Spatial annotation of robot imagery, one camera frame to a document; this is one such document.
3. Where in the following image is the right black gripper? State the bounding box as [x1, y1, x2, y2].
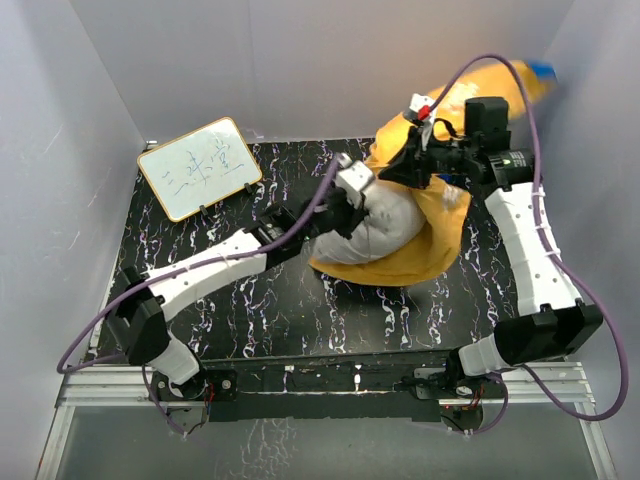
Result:
[376, 127, 476, 191]

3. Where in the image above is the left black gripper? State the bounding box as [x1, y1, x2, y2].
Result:
[300, 180, 370, 243]

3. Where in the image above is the orange and blue pillowcase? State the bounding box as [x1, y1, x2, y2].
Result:
[309, 61, 557, 287]

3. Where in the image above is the white pillow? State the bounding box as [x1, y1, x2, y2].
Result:
[311, 180, 426, 265]

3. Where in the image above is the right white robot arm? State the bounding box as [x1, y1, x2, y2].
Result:
[379, 97, 603, 397]

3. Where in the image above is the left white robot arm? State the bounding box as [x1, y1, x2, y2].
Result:
[105, 187, 367, 400]

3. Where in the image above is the small whiteboard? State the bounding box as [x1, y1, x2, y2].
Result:
[137, 117, 263, 223]

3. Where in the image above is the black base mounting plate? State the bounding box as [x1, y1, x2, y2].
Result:
[151, 350, 504, 422]

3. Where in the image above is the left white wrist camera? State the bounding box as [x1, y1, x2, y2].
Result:
[334, 157, 375, 209]

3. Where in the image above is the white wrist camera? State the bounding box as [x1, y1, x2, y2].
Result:
[334, 157, 375, 209]
[404, 93, 437, 150]

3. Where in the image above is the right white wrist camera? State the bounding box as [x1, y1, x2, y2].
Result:
[404, 93, 437, 150]

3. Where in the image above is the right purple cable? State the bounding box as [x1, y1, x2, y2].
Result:
[424, 53, 630, 436]

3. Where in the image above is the aluminium frame rail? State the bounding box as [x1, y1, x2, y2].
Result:
[34, 362, 619, 480]

